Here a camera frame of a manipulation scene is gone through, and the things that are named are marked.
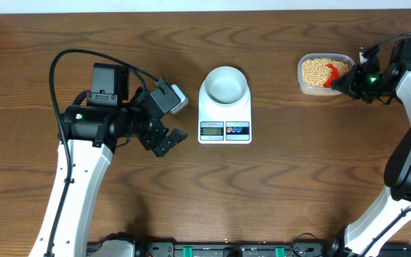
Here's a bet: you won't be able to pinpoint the clear plastic container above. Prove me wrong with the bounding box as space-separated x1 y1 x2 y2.
298 54 355 96

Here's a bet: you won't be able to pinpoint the grey round bowl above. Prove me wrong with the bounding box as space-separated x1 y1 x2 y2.
201 66 250 106

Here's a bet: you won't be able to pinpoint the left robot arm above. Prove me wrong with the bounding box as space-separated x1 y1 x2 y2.
30 63 188 256

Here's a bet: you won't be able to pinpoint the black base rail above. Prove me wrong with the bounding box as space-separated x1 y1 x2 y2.
87 241 411 257

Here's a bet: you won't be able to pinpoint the black cable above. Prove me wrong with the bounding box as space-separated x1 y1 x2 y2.
43 49 160 257
360 32 411 54

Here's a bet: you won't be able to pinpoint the soybeans in container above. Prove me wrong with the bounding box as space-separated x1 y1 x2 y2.
301 59 350 88

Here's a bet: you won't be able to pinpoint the left black cable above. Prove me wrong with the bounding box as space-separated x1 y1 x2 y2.
43 49 160 257

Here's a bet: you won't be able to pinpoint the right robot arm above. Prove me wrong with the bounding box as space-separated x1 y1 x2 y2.
329 33 411 256

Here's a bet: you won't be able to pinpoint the red plastic measuring scoop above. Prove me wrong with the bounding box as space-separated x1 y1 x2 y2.
323 64 340 88

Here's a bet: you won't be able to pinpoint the right black cable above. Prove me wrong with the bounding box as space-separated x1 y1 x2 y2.
360 32 411 54

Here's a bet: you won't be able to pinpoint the white digital kitchen scale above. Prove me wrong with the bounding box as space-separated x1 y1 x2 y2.
198 88 253 144

